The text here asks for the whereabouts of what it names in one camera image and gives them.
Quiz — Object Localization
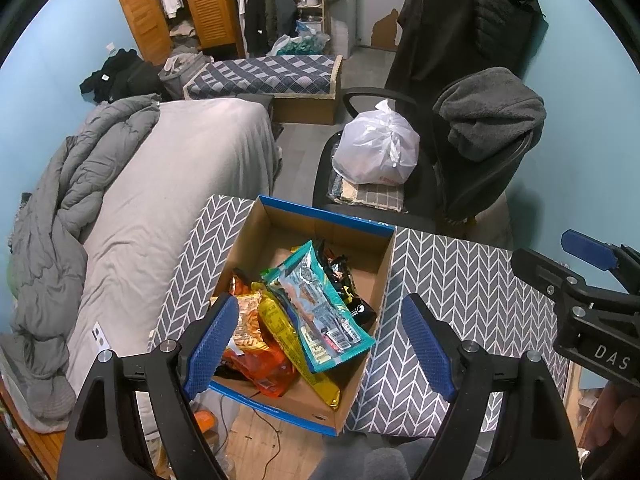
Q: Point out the small orange striped snack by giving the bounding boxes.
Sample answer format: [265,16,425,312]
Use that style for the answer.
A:
[232,292,268,353]

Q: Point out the red transparent snack bag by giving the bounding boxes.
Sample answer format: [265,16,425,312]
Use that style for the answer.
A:
[222,336,298,398]

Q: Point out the teal silver snack bag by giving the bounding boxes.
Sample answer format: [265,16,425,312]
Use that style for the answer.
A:
[262,242,374,373]

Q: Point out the long gold snack pack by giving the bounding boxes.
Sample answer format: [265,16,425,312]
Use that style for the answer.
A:
[250,282,341,411]

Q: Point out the orange octopus chip bag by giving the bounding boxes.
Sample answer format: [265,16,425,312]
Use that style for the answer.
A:
[228,268,253,296]

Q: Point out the black office chair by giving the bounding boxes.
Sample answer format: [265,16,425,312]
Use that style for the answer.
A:
[312,87,542,238]

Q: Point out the grey checked seat cushion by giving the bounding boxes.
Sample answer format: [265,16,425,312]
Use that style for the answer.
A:
[326,172,405,212]

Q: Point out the grey quilted duvet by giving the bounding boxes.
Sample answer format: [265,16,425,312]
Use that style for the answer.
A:
[1,94,160,432]

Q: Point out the white plastic bag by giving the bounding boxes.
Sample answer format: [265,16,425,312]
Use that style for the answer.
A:
[332,100,420,186]

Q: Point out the bed with grey sheet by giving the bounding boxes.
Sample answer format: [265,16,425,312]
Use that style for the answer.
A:
[66,98,279,390]

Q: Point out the blue cardboard box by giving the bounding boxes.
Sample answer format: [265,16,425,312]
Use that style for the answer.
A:
[209,196,395,437]

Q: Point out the black hanging coats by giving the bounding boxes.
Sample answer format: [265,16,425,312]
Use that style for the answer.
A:
[384,0,549,111]

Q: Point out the patterned low mattress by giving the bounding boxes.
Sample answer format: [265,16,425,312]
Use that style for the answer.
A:
[183,54,343,126]

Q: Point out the black clothes pile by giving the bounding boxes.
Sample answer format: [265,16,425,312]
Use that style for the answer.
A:
[79,49,166,104]

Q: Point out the clothes rack with garments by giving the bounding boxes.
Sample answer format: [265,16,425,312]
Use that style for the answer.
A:
[235,0,298,58]

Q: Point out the wooden louvered wardrobe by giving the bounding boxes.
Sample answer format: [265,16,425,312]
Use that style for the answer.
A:
[118,0,244,65]

